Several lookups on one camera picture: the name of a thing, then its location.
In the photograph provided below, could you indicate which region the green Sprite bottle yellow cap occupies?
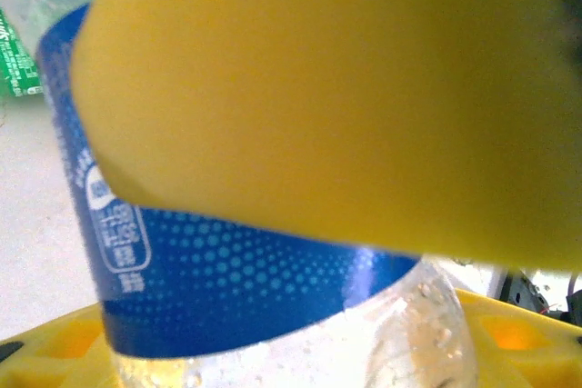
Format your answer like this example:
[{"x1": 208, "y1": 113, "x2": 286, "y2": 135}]
[{"x1": 0, "y1": 5, "x2": 45, "y2": 99}]

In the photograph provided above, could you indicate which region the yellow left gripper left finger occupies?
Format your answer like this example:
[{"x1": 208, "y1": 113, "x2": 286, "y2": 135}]
[{"x1": 0, "y1": 302, "x2": 120, "y2": 388}]

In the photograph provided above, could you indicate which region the clear Pepsi bottle blue cap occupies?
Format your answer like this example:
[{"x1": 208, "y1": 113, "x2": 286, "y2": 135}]
[{"x1": 22, "y1": 0, "x2": 481, "y2": 388}]

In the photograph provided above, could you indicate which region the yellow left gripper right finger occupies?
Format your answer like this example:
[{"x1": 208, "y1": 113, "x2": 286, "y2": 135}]
[{"x1": 454, "y1": 287, "x2": 582, "y2": 388}]

